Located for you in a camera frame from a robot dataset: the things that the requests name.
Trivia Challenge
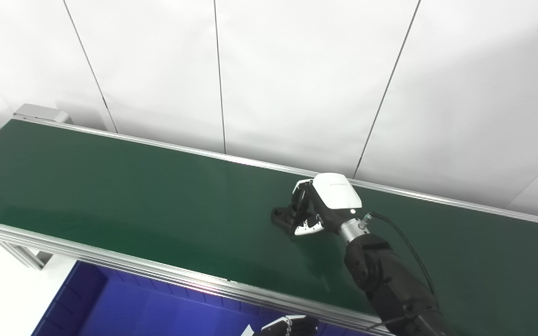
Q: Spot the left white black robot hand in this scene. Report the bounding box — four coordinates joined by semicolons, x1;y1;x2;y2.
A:
243;315;319;336

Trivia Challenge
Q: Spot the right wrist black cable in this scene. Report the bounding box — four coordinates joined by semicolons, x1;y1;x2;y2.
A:
360;211;437;299

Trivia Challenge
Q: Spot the green conveyor belt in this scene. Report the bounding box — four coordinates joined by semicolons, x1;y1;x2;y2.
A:
0;119;538;336

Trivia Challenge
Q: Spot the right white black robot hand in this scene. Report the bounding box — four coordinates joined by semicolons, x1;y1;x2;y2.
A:
291;173;363;236

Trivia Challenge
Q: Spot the black flanged metal part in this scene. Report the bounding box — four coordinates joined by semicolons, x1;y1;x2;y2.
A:
270;203;308;234

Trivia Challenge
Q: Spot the blue plastic bin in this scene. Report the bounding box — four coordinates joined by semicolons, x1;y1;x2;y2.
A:
31;260;319;336

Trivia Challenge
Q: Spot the grey conveyor motor housing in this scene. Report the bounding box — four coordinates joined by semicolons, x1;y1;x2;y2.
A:
13;104;71;124

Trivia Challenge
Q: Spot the aluminium conveyor support leg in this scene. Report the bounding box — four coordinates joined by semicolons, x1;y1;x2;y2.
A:
0;238;52;270

